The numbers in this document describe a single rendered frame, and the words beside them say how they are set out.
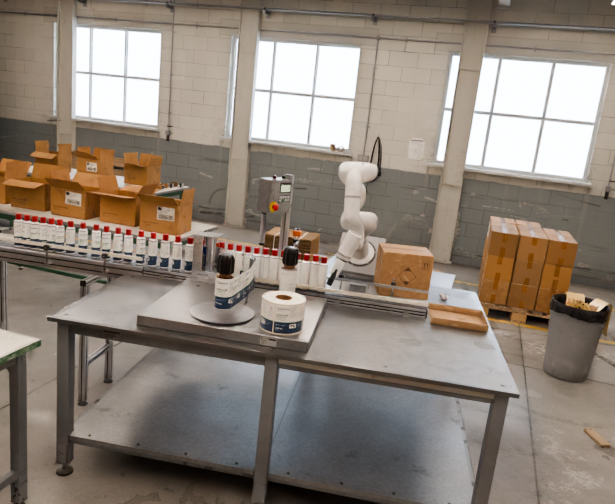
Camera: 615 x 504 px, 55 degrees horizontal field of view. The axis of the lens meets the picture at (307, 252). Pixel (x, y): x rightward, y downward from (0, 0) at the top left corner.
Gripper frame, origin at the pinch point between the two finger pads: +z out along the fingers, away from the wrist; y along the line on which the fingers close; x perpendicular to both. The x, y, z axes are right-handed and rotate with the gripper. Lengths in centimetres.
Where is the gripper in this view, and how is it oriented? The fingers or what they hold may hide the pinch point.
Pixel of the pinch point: (330, 281)
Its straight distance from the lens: 331.8
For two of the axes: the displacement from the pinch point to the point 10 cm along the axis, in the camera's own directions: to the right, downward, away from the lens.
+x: 8.9, 4.6, -0.4
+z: -4.3, 8.6, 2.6
